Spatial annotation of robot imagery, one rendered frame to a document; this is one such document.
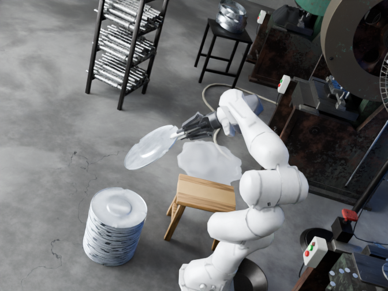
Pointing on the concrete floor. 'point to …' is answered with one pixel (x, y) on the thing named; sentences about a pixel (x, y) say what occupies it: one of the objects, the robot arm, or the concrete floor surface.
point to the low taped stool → (200, 200)
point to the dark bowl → (250, 277)
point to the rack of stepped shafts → (125, 45)
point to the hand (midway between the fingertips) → (178, 135)
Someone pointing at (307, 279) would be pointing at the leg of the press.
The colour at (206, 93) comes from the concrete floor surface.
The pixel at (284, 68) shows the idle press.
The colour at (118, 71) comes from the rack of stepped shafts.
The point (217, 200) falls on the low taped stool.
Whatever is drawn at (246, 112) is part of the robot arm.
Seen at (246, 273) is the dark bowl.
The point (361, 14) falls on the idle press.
